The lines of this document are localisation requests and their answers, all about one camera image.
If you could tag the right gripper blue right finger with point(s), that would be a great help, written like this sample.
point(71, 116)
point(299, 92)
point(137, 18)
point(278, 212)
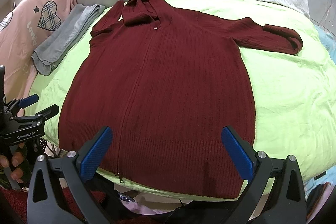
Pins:
point(241, 153)

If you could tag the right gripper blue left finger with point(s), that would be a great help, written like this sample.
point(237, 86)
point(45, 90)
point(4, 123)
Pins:
point(92, 153)

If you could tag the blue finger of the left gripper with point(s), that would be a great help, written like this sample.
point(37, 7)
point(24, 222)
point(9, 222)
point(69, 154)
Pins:
point(28, 101)
point(48, 112)

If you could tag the dark red knit hooded sweater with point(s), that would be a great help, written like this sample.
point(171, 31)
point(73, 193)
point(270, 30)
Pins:
point(166, 81)

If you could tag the person's left hand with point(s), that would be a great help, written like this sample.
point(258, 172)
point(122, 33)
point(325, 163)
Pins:
point(16, 159)

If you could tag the folded grey towel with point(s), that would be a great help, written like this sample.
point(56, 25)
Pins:
point(48, 55)

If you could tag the pink heart-print pillow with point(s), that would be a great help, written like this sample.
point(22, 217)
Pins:
point(22, 30)

